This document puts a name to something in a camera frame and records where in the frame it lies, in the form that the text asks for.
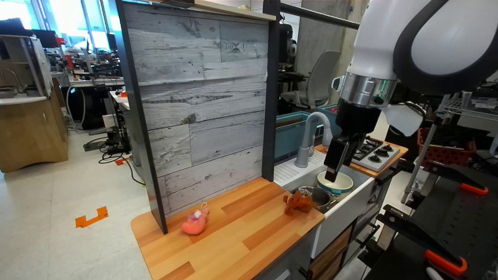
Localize pink plush toy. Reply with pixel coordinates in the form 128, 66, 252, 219
179, 202, 212, 238

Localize brown wooden cabinet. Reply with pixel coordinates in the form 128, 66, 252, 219
0, 94, 72, 174

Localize grey office chair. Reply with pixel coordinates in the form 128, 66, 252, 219
305, 48, 344, 110

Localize orange animal plush toy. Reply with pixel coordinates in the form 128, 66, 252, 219
282, 186, 316, 217

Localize wooden butcher block counter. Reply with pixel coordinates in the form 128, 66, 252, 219
129, 175, 327, 280

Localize white pot teal rim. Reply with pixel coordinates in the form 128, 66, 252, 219
316, 169, 357, 197

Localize black orange bar clamp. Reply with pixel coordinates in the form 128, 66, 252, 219
380, 202, 470, 278
422, 158, 492, 197

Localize white toy sink unit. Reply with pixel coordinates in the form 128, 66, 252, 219
273, 149, 383, 261

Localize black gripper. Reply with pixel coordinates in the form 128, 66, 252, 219
322, 99, 383, 183

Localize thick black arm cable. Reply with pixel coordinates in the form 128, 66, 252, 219
392, 0, 498, 96

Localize grey toy faucet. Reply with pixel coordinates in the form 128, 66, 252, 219
294, 110, 335, 169

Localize red plastic crate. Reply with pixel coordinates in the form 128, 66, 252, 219
416, 126, 498, 168

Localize orange floor tape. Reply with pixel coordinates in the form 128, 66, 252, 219
73, 205, 111, 230

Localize steel bowl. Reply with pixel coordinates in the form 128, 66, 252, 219
305, 185, 336, 213

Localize black metal frame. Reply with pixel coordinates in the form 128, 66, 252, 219
262, 0, 361, 183

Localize white stove top black grates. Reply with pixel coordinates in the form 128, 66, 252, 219
352, 135, 402, 174

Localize grey wood plank panel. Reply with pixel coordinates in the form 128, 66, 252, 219
115, 0, 277, 234

